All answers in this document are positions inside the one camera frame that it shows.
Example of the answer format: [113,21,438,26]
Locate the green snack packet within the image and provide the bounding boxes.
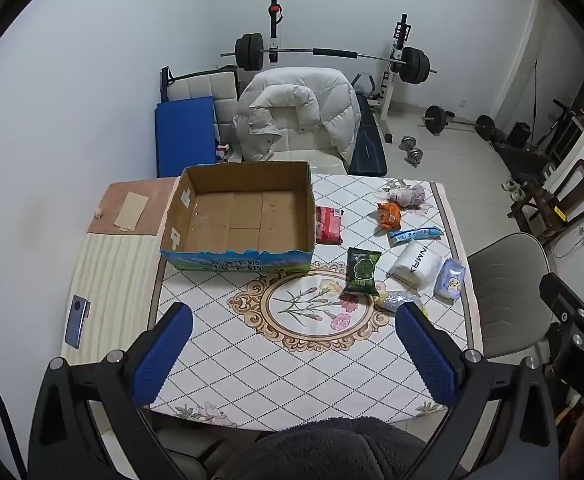
[341,247,383,295]

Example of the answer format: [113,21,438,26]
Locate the thin black pole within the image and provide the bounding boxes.
[532,60,541,146]

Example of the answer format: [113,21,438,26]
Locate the black cable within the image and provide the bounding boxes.
[554,232,584,261]

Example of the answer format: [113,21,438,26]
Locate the red snack packet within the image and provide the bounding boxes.
[316,206,345,247]

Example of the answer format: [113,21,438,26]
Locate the white leather chair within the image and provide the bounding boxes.
[242,149,347,177]

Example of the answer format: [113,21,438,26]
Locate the black box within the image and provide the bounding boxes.
[509,122,532,150]

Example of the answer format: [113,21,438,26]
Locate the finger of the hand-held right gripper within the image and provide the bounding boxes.
[539,272,584,346]

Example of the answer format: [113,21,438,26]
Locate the blue folded mat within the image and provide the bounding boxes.
[154,96,217,178]

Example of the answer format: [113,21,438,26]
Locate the orange snack packet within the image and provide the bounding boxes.
[376,201,403,233]

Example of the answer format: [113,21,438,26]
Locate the beige striped cloth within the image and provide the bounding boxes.
[64,233,161,366]

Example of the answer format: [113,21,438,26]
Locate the blue white long packet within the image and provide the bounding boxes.
[388,226,445,246]

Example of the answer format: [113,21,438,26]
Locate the long barbell with black plates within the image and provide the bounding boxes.
[220,32,437,85]

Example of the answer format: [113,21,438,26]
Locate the purple socks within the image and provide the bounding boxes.
[379,183,430,211]

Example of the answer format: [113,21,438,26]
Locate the light blue tissue pack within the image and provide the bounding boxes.
[434,257,468,301]

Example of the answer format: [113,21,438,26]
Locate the black floor mat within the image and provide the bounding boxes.
[494,142,558,186]

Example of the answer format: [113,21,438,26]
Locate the black metal stand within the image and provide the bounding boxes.
[532,100,584,161]

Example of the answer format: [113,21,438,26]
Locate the clear plastic food bag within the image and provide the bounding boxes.
[374,290,429,316]

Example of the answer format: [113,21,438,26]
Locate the white padded panel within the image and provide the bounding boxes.
[161,66,240,113]

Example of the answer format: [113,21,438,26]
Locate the cardboard box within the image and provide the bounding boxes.
[160,161,317,275]

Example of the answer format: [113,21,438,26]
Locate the beige paper sheet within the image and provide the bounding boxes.
[114,191,150,231]

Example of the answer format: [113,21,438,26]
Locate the floral checked tablecloth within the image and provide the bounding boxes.
[144,174,483,428]

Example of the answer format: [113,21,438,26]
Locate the person's dark fleece clothing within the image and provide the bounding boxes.
[212,417,427,480]

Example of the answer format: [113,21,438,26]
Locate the short barbell with black plates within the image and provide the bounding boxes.
[419,105,498,142]

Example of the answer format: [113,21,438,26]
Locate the white tissue pack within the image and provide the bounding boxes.
[389,240,445,291]

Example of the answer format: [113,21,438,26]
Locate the pink brown board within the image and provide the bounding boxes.
[88,178,180,236]

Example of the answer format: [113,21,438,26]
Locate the grey plastic chair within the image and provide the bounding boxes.
[467,232,555,361]

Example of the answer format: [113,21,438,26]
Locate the dark wooden chair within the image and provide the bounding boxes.
[507,158,584,246]

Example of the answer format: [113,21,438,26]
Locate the black weight bench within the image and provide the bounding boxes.
[347,74,389,177]

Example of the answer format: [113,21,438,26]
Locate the white barbell rack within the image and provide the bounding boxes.
[267,0,413,142]

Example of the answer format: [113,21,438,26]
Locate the white puffer jacket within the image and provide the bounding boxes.
[233,66,363,163]

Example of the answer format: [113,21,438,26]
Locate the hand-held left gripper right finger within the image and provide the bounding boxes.
[394,301,559,480]

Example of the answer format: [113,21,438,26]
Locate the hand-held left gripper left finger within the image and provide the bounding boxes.
[28,302,195,480]

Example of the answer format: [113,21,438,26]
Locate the blue smartphone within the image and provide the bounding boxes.
[65,295,91,348]

